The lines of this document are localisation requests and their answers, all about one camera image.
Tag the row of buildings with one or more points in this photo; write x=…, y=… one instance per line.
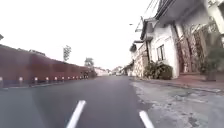
x=110, y=71

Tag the tree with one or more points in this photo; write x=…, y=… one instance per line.
x=66, y=53
x=88, y=62

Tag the grey asphalt road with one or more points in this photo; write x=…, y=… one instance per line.
x=110, y=96

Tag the green bush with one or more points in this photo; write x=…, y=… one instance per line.
x=159, y=71

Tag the robot's own part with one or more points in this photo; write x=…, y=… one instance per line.
x=146, y=119
x=76, y=114

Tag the white building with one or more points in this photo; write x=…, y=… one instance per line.
x=186, y=40

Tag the row of bollards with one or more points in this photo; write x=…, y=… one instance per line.
x=35, y=80

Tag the potted plant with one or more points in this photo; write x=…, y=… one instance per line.
x=212, y=61

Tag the red brick wall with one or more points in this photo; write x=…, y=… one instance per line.
x=30, y=66

